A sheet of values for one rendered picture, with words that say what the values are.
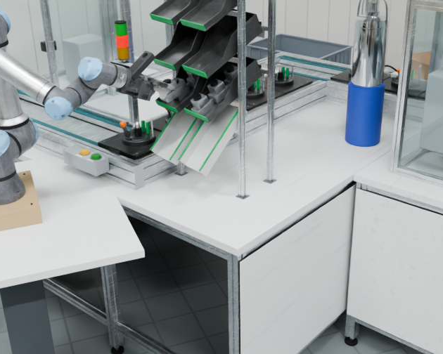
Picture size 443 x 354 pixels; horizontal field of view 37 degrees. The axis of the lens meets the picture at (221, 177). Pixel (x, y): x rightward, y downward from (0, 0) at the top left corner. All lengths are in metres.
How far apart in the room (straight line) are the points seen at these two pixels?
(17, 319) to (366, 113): 1.65
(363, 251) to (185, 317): 0.97
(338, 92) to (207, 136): 1.19
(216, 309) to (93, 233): 1.18
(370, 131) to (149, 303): 1.39
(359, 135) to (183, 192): 0.86
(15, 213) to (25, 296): 0.39
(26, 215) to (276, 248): 0.89
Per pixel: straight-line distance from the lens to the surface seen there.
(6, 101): 2.44
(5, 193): 2.44
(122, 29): 2.82
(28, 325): 2.72
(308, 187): 2.57
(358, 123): 2.92
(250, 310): 2.38
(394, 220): 2.69
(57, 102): 2.12
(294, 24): 6.13
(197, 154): 2.44
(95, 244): 2.25
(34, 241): 2.33
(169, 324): 3.25
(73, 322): 3.35
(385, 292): 2.88
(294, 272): 2.54
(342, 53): 4.57
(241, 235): 2.24
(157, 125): 2.90
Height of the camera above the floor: 2.01
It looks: 26 degrees down
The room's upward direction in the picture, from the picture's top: 1 degrees counter-clockwise
